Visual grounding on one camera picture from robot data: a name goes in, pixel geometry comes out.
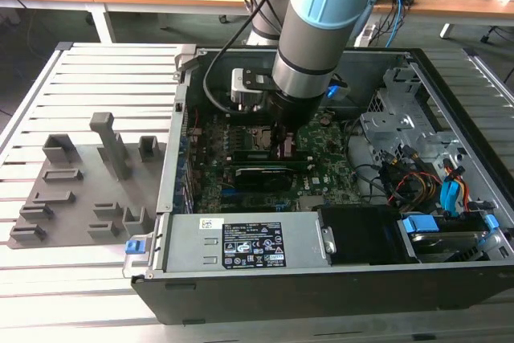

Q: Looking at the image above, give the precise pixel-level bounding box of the red yellow wire bundle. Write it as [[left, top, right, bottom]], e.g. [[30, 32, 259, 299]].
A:
[[383, 160, 443, 204]]

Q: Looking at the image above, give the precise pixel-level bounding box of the blue flat disk wire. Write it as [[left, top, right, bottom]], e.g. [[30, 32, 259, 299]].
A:
[[439, 180, 462, 219]]

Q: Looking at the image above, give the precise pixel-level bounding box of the grey power supply with label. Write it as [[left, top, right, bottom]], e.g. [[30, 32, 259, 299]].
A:
[[162, 212, 334, 274]]

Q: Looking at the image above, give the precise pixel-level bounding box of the grey metal drive cage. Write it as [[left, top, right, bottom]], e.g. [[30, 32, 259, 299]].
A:
[[359, 65, 463, 167]]

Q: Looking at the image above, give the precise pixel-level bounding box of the black open PC case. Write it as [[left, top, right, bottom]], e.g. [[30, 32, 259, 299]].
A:
[[130, 46, 514, 326]]

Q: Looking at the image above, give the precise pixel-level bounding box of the white power strip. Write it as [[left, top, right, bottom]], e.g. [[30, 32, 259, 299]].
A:
[[354, 22, 377, 47]]

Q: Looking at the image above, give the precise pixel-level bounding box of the green motherboard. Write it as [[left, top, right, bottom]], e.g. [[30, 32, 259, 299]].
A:
[[182, 112, 362, 215]]

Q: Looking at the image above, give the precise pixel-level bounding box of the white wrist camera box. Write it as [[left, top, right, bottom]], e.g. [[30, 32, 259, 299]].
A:
[[230, 67, 279, 113]]

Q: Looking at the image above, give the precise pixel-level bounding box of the black camera cable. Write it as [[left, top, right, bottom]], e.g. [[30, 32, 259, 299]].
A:
[[202, 0, 275, 112]]

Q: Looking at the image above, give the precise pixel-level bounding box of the grey parts rack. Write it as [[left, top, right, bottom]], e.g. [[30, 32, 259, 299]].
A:
[[7, 112, 168, 250]]

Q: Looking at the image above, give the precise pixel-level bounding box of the hard disk in blue carrier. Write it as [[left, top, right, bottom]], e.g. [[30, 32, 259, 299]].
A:
[[397, 214, 499, 260]]

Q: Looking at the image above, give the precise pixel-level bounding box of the black graphics card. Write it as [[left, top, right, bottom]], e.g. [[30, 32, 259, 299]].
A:
[[233, 165, 295, 194]]

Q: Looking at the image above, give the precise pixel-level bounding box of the silver CPU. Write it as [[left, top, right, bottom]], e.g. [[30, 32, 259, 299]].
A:
[[256, 129, 275, 149]]

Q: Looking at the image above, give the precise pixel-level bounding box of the metal CPU socket cover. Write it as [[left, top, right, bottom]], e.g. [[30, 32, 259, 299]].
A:
[[245, 124, 307, 157]]

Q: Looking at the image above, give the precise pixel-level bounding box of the black fan shroud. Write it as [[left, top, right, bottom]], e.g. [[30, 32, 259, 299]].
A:
[[316, 205, 418, 267]]

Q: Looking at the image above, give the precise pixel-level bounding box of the blue cable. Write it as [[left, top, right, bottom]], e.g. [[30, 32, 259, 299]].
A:
[[385, 0, 407, 49]]

